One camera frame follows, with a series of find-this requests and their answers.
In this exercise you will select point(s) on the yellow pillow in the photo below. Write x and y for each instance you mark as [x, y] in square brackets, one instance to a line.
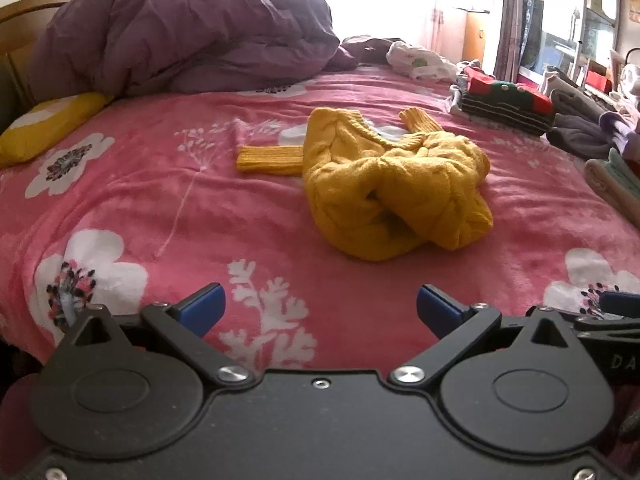
[45, 130]

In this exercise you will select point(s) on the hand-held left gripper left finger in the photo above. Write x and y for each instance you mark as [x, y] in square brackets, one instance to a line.
[202, 310]

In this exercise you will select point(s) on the grey folded clothes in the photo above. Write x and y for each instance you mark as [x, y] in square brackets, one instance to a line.
[580, 135]

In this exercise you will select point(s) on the purple duvet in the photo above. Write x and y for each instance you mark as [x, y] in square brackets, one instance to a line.
[175, 25]

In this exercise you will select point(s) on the striped red green folded garment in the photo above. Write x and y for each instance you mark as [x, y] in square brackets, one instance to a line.
[500, 105]

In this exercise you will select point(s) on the dark mauve garment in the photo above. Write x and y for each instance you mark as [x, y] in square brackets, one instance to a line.
[370, 47]

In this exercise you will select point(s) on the wooden headboard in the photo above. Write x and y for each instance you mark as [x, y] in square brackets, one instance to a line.
[15, 30]

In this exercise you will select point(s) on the lavender folded garment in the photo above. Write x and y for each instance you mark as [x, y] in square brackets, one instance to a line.
[617, 127]

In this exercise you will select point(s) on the white clothes pile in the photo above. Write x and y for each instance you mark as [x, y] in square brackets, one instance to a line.
[415, 60]

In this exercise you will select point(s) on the red box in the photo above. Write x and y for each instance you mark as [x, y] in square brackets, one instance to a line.
[597, 80]

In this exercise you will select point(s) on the mint green folded garment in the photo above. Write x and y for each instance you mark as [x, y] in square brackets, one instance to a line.
[625, 165]

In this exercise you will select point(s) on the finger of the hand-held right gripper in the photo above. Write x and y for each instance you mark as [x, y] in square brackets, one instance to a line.
[620, 302]

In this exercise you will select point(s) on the cluttered shelf unit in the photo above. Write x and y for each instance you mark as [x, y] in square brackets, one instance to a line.
[600, 20]

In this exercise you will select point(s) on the plaid purple curtain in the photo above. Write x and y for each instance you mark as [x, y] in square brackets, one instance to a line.
[515, 10]

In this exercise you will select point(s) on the orange wooden cabinet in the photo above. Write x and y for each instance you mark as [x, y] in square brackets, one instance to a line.
[475, 35]

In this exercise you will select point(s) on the yellow knit sweater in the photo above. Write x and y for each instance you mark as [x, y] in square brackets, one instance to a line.
[380, 195]

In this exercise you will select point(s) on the pink floral blanket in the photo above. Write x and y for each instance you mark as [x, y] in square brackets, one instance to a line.
[150, 200]

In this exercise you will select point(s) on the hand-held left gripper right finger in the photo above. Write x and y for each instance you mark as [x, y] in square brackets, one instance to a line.
[437, 310]

